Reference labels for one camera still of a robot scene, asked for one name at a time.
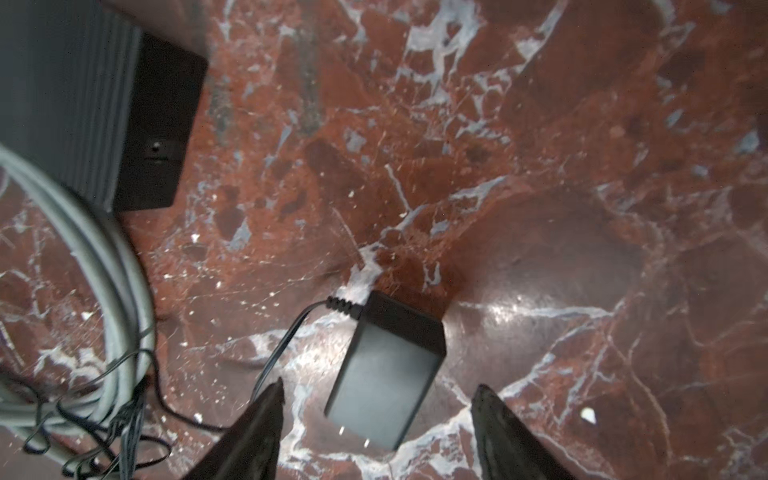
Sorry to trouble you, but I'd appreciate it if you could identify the black power adapter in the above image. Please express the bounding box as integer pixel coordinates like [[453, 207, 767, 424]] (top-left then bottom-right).
[[0, 290, 448, 480]]

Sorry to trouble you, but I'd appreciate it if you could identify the grey ethernet cable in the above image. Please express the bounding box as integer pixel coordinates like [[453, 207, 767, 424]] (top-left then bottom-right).
[[0, 143, 158, 469]]

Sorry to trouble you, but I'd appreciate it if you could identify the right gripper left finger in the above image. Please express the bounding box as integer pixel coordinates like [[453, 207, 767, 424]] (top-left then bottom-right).
[[183, 378, 285, 480]]

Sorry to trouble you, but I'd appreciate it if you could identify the small black network switch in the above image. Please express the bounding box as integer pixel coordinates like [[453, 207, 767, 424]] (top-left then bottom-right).
[[1, 1, 208, 212]]

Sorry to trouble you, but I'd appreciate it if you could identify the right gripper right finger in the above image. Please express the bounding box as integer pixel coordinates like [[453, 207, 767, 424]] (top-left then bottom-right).
[[471, 384, 575, 480]]

